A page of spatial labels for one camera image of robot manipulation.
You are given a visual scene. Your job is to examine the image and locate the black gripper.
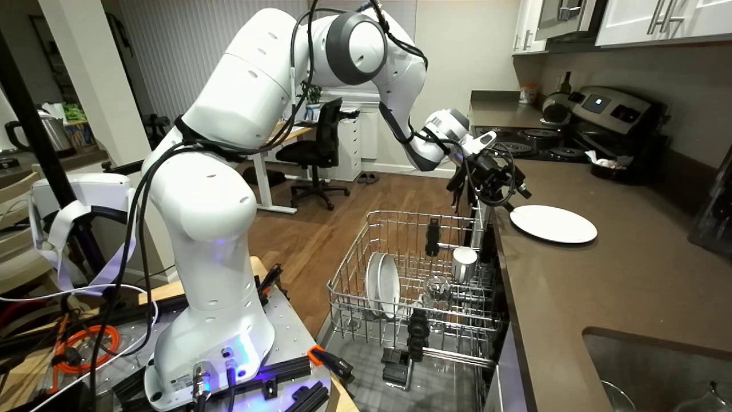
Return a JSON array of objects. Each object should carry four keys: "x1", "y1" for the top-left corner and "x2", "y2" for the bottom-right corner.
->
[{"x1": 455, "y1": 148, "x2": 533, "y2": 215}]

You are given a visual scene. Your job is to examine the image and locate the white dinner plate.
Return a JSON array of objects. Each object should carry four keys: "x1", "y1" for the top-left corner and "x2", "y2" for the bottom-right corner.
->
[{"x1": 508, "y1": 202, "x2": 600, "y2": 247}]

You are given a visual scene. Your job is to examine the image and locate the white racked plate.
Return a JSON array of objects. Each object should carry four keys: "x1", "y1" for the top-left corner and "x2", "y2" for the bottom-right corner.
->
[
  {"x1": 364, "y1": 249, "x2": 388, "y2": 317},
  {"x1": 378, "y1": 253, "x2": 404, "y2": 324}
]

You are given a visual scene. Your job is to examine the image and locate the open dishwasher door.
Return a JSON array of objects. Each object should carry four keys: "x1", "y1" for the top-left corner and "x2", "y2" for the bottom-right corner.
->
[{"x1": 317, "y1": 318, "x2": 507, "y2": 412}]

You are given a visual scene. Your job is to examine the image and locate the black kitchen stove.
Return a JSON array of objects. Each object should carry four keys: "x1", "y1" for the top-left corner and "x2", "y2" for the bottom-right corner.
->
[{"x1": 453, "y1": 85, "x2": 673, "y2": 220}]

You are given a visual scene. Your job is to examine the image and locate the white cup in rack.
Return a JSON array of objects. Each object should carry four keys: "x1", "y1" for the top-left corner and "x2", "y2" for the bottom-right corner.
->
[{"x1": 450, "y1": 246, "x2": 481, "y2": 285}]

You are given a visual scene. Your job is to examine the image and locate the black bottle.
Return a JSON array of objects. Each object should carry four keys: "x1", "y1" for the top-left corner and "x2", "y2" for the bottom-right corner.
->
[{"x1": 423, "y1": 215, "x2": 445, "y2": 259}]

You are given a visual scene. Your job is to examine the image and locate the white crumpled cloth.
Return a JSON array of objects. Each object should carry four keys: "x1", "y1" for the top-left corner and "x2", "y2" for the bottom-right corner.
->
[{"x1": 581, "y1": 148, "x2": 637, "y2": 173}]

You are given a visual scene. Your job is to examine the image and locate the dark kettle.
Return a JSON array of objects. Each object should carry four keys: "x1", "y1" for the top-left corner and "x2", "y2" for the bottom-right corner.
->
[{"x1": 537, "y1": 71, "x2": 585, "y2": 127}]

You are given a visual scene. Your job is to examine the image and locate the clear glass jar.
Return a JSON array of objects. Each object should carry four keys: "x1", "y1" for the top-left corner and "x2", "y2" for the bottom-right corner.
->
[{"x1": 421, "y1": 272, "x2": 453, "y2": 305}]

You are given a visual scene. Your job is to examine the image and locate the white drawer cabinet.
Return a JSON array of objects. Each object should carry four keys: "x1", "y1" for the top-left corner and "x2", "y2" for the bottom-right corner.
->
[{"x1": 335, "y1": 90, "x2": 384, "y2": 184}]

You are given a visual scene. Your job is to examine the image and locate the black rack utensil holder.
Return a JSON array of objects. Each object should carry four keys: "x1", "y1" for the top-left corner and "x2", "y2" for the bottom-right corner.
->
[{"x1": 405, "y1": 308, "x2": 433, "y2": 363}]

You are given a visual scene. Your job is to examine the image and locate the grey range hood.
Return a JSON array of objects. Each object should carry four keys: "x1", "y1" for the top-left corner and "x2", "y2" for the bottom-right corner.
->
[{"x1": 536, "y1": 0, "x2": 608, "y2": 43}]

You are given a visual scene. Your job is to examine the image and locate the black office chair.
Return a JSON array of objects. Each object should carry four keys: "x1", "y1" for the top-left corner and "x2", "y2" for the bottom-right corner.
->
[{"x1": 274, "y1": 97, "x2": 362, "y2": 213}]

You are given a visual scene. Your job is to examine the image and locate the steel kitchen sink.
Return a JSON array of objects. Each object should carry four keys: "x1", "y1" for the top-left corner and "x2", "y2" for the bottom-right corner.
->
[{"x1": 581, "y1": 327, "x2": 732, "y2": 412}]

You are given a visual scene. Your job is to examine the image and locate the wooden desk white legs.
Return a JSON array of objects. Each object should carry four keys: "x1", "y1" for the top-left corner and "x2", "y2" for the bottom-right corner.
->
[{"x1": 242, "y1": 122, "x2": 319, "y2": 217}]

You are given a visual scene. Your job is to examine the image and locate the black metal pole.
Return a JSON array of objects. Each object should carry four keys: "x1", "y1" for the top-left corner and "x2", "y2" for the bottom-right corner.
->
[{"x1": 0, "y1": 33, "x2": 106, "y2": 277}]

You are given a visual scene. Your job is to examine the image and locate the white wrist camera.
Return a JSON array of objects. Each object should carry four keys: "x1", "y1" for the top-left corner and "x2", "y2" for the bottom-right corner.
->
[{"x1": 464, "y1": 129, "x2": 498, "y2": 159}]

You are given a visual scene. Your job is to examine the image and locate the wire dishwasher rack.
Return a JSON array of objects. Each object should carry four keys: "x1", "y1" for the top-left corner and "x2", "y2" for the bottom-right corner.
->
[{"x1": 325, "y1": 208, "x2": 510, "y2": 372}]

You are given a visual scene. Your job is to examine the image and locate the white wall cabinet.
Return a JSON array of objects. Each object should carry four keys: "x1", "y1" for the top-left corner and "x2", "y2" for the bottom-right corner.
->
[{"x1": 592, "y1": 0, "x2": 732, "y2": 50}]

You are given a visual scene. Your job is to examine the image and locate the orange handled tool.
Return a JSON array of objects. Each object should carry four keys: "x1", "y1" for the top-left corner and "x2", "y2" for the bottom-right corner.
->
[{"x1": 306, "y1": 343, "x2": 357, "y2": 387}]

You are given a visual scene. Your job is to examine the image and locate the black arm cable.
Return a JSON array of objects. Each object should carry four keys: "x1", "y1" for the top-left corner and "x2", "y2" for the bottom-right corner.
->
[{"x1": 90, "y1": 0, "x2": 433, "y2": 412}]

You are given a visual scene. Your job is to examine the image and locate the white thin cable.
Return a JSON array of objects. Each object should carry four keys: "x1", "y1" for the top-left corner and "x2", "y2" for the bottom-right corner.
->
[{"x1": 0, "y1": 285, "x2": 168, "y2": 412}]

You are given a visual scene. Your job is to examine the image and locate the pale lavender strap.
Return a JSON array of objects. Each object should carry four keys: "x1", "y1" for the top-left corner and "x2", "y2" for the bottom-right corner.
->
[{"x1": 28, "y1": 173, "x2": 145, "y2": 297}]

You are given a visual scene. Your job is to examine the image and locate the orange cable coil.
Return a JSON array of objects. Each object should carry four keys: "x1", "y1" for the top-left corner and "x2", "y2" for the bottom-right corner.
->
[{"x1": 50, "y1": 324, "x2": 124, "y2": 379}]

